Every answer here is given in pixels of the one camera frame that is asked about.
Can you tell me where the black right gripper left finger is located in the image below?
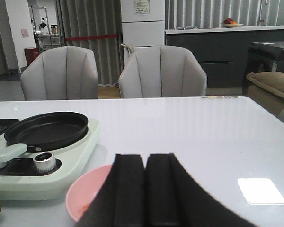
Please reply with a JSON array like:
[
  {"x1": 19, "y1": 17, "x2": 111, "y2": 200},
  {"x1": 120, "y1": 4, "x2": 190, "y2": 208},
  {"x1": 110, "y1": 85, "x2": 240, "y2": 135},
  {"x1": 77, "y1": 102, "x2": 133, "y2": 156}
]
[{"x1": 77, "y1": 153, "x2": 146, "y2": 227}]

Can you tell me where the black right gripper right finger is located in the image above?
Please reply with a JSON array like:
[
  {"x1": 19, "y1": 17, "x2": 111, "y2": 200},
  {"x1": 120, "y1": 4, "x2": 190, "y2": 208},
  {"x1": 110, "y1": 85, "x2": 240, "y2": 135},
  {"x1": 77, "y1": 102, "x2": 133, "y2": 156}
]
[{"x1": 144, "y1": 153, "x2": 248, "y2": 227}]

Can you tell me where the pink plastic bowl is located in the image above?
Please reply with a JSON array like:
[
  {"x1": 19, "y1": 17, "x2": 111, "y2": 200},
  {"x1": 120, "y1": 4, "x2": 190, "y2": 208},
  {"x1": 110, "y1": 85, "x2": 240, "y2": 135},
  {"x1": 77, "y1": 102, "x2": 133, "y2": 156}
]
[{"x1": 65, "y1": 164, "x2": 112, "y2": 222}]

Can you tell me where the mint green breakfast maker base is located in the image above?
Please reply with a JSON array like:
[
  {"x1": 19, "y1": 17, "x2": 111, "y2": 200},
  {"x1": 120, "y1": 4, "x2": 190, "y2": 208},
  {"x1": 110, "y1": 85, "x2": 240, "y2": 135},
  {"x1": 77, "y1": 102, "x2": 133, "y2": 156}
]
[{"x1": 0, "y1": 119, "x2": 100, "y2": 200}]

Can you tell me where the right silver control knob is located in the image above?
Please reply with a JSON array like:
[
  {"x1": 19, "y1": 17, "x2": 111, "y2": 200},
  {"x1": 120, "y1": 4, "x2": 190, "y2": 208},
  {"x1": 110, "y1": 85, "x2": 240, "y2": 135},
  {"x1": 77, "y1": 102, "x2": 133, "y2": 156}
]
[{"x1": 33, "y1": 152, "x2": 56, "y2": 173}]

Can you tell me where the black round frying pan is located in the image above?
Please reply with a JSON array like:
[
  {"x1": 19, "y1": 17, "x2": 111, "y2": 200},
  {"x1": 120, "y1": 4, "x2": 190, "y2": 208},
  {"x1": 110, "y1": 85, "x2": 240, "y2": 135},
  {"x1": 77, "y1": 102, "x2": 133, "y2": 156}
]
[{"x1": 0, "y1": 112, "x2": 89, "y2": 163}]

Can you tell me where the right grey upholstered chair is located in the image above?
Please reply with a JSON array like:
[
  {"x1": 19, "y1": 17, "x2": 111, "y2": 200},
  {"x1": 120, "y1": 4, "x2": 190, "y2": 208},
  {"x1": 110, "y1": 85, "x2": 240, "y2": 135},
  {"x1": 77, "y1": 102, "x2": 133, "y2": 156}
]
[{"x1": 119, "y1": 45, "x2": 207, "y2": 98}]

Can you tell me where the grey upholstered chair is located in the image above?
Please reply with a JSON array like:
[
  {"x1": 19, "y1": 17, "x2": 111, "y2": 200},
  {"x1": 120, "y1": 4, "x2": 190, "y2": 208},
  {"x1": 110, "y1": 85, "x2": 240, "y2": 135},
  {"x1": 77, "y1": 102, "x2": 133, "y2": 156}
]
[
  {"x1": 119, "y1": 45, "x2": 207, "y2": 98},
  {"x1": 20, "y1": 46, "x2": 98, "y2": 101}
]

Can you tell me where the left grey upholstered chair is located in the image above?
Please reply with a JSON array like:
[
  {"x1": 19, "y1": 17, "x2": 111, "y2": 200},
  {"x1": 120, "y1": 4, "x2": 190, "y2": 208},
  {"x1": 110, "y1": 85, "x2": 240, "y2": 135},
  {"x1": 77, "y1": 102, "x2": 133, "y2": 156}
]
[{"x1": 20, "y1": 46, "x2": 98, "y2": 101}]

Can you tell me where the brown sofa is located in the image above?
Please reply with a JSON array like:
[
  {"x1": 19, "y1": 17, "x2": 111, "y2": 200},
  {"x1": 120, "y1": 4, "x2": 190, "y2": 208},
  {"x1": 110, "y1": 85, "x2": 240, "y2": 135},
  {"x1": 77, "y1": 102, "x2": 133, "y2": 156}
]
[{"x1": 246, "y1": 71, "x2": 284, "y2": 116}]

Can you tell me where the dark grey kitchen counter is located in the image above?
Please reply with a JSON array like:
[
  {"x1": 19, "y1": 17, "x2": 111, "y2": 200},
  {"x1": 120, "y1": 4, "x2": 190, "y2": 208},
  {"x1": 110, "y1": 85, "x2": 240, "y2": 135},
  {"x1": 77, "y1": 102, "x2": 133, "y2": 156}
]
[{"x1": 165, "y1": 26, "x2": 284, "y2": 88}]

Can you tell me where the red barrier tape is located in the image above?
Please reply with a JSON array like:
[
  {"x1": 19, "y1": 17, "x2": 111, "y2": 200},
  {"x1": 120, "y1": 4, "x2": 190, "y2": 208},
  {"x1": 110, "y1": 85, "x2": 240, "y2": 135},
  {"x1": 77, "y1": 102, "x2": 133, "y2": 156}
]
[{"x1": 65, "y1": 34, "x2": 118, "y2": 41}]

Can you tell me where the white refrigerator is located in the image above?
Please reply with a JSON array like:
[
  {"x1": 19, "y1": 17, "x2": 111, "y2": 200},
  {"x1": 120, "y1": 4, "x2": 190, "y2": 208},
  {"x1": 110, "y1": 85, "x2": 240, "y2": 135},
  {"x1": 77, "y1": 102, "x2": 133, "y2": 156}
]
[{"x1": 120, "y1": 0, "x2": 166, "y2": 64}]

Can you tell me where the red trash bin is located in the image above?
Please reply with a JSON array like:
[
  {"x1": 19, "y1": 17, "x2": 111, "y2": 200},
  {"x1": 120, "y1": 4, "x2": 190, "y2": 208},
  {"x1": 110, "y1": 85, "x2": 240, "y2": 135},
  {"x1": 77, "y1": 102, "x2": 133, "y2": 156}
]
[{"x1": 24, "y1": 47, "x2": 40, "y2": 66}]

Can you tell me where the fruit plate on counter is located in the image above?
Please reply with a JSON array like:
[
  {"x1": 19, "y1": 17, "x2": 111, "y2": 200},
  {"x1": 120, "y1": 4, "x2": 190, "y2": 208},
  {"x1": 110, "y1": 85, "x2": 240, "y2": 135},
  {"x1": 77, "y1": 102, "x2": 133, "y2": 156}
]
[{"x1": 222, "y1": 18, "x2": 244, "y2": 28}]

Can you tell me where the metal shelf rack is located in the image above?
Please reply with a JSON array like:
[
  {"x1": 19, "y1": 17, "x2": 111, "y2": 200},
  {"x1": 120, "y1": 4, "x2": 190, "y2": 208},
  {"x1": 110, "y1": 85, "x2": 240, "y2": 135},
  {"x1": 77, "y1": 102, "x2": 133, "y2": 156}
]
[{"x1": 29, "y1": 5, "x2": 61, "y2": 52}]

